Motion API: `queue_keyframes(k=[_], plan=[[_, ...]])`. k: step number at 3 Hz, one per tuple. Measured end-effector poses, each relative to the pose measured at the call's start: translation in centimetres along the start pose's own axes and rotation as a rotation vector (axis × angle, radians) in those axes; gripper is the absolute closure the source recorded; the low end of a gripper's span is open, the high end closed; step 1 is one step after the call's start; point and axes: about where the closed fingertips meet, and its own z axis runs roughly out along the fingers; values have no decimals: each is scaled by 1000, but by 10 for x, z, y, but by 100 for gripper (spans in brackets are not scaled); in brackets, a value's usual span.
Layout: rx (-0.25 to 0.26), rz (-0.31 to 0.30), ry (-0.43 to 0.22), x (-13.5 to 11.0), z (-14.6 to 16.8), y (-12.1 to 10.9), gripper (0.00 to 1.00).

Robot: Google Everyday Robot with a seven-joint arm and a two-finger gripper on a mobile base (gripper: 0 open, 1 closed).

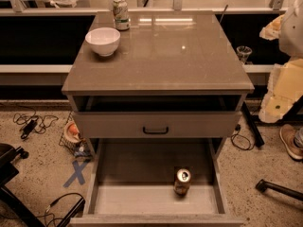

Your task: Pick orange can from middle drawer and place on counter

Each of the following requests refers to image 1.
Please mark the black power adapter with cable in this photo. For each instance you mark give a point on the black power adapter with cable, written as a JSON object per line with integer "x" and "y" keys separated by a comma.
{"x": 30, "y": 122}

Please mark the white ceramic bowl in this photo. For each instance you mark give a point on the white ceramic bowl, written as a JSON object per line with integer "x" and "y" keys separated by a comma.
{"x": 104, "y": 40}

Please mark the grey drawer cabinet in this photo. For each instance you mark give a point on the grey drawer cabinet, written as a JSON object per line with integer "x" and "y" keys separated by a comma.
{"x": 167, "y": 61}

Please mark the clear glass cup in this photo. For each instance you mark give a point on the clear glass cup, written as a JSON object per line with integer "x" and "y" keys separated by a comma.
{"x": 243, "y": 53}

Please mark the black chair leg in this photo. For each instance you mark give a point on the black chair leg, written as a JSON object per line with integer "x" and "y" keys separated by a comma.
{"x": 263, "y": 185}

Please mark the wire basket with items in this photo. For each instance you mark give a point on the wire basket with items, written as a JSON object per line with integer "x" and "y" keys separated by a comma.
{"x": 72, "y": 141}

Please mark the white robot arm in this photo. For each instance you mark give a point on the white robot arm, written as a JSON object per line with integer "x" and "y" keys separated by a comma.
{"x": 285, "y": 84}

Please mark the green and white soda can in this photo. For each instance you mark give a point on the green and white soda can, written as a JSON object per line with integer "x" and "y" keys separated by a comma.
{"x": 121, "y": 15}

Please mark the open middle drawer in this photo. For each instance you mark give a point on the open middle drawer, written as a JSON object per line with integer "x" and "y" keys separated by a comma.
{"x": 132, "y": 186}

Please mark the brown shoe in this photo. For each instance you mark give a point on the brown shoe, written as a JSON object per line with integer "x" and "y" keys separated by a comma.
{"x": 293, "y": 141}

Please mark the top drawer with black handle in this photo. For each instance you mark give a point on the top drawer with black handle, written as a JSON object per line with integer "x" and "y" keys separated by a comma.
{"x": 156, "y": 125}

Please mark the orange soda can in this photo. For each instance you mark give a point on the orange soda can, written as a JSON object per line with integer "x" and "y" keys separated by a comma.
{"x": 182, "y": 181}

